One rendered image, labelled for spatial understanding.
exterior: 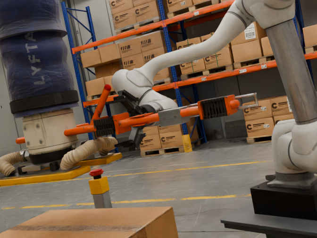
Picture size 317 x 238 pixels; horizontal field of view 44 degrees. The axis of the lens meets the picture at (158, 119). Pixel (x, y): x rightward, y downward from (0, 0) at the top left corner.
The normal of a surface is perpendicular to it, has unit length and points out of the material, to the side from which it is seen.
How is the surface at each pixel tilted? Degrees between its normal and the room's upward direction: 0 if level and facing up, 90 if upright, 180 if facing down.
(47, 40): 69
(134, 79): 65
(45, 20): 77
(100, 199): 90
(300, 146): 96
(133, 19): 91
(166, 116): 90
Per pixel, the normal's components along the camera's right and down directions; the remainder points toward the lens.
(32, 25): 0.22, -0.36
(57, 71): 0.67, -0.36
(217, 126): -0.47, 0.14
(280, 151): -0.95, 0.16
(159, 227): 0.84, -0.14
